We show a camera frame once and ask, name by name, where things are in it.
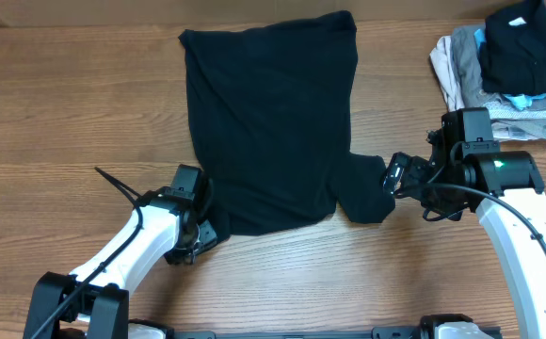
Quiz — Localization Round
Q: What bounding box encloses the black t-shirt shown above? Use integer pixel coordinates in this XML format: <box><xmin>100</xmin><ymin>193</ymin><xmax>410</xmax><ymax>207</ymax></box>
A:
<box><xmin>179</xmin><ymin>10</ymin><xmax>395</xmax><ymax>240</ymax></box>

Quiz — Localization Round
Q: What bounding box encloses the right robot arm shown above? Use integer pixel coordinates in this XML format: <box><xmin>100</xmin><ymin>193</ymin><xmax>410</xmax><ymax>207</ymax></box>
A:
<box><xmin>383</xmin><ymin>108</ymin><xmax>546</xmax><ymax>338</ymax></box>

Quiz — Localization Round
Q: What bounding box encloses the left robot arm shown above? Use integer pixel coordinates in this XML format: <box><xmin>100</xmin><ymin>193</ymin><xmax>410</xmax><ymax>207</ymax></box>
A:
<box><xmin>24</xmin><ymin>165</ymin><xmax>217</xmax><ymax>339</ymax></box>

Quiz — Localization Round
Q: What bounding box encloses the folded patterned grey garment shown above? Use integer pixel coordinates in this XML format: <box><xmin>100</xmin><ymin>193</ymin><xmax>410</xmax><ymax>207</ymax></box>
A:
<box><xmin>483</xmin><ymin>101</ymin><xmax>546</xmax><ymax>121</ymax></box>

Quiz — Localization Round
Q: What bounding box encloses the folded beige garment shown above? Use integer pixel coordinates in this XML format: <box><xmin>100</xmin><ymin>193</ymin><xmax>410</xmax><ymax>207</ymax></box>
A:
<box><xmin>429</xmin><ymin>35</ymin><xmax>538</xmax><ymax>142</ymax></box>

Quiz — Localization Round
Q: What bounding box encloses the folded light blue garment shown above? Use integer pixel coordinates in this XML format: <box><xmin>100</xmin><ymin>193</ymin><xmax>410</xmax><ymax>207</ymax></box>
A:
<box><xmin>474</xmin><ymin>28</ymin><xmax>546</xmax><ymax>110</ymax></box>

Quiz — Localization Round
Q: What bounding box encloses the folded black shirt on pile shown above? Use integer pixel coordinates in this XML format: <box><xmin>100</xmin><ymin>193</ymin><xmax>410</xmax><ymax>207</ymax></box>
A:
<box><xmin>479</xmin><ymin>0</ymin><xmax>546</xmax><ymax>96</ymax></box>

